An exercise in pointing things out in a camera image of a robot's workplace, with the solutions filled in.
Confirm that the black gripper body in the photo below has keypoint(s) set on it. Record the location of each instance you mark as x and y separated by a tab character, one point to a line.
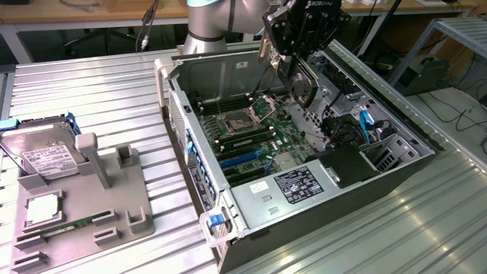
315	5

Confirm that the low profile graphics card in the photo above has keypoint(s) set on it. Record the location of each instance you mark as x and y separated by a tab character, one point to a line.
302	85

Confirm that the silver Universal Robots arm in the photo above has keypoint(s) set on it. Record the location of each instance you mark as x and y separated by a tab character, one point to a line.
205	25

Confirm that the black RAM slot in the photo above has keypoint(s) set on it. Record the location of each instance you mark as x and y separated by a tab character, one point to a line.
228	108
221	102

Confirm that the black expansion slot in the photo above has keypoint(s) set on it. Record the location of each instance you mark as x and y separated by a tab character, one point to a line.
243	172

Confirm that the wooden desk with white legs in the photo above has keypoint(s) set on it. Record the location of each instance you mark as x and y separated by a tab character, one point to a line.
418	10

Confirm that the metal socket cover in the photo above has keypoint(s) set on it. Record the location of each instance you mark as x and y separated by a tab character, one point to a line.
262	109

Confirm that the dark machine box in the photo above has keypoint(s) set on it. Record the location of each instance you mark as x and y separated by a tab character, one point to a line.
422	74

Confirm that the thin metal locking lever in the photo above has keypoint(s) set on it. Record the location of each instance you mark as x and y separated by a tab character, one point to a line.
219	108

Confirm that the silver drive cage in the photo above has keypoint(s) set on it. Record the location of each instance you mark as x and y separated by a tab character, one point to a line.
311	120

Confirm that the CPU socket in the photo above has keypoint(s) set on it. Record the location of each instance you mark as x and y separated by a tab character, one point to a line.
237	124

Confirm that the grey metal slat shelf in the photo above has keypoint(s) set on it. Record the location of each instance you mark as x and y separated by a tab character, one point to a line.
464	31

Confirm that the installed green RAM stick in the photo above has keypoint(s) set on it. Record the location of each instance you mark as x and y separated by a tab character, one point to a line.
247	141

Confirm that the long wooden desk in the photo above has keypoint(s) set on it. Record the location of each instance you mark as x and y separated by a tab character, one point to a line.
113	11

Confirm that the silver chipset heatsink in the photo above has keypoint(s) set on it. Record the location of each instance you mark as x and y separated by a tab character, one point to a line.
287	161

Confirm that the black chair base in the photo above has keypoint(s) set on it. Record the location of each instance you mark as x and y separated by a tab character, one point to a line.
107	34

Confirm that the silver disk bay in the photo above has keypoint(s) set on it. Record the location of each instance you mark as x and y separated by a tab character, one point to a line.
399	148

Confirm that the black plastic shroud box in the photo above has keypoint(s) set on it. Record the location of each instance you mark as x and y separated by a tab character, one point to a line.
346	165

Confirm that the open black PC case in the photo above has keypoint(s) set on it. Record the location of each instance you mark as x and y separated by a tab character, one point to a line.
380	194

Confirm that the grey power supply unit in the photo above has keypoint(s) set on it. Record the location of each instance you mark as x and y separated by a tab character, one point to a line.
259	211

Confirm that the blue case latch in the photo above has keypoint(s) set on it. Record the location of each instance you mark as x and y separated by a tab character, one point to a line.
213	221

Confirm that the silver hard disk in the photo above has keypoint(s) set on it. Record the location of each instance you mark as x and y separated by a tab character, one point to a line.
41	148

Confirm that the grey parts rack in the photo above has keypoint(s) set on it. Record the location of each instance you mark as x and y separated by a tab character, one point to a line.
95	205

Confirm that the blue disk caddy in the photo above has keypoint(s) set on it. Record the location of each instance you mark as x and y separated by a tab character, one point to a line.
9	124

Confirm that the silver CPU chip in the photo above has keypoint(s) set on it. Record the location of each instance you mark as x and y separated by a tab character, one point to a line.
41	209

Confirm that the loose green RAM stick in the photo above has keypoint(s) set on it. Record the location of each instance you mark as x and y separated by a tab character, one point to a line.
64	227

